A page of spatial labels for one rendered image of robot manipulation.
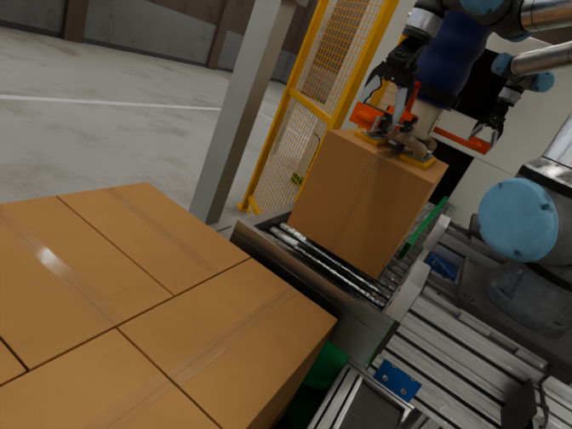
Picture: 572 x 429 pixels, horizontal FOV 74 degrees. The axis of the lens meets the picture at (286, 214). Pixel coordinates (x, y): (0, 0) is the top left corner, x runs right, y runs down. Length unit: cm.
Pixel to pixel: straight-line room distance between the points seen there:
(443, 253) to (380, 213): 24
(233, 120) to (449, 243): 151
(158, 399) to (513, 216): 77
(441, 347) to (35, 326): 87
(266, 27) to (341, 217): 125
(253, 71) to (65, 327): 167
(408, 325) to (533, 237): 31
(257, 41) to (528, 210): 188
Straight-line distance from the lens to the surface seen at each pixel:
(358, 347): 146
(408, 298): 79
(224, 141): 239
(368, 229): 136
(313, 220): 142
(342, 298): 140
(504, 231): 64
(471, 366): 84
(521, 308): 77
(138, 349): 103
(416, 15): 100
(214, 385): 100
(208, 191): 250
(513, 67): 164
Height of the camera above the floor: 130
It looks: 24 degrees down
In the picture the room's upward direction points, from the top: 24 degrees clockwise
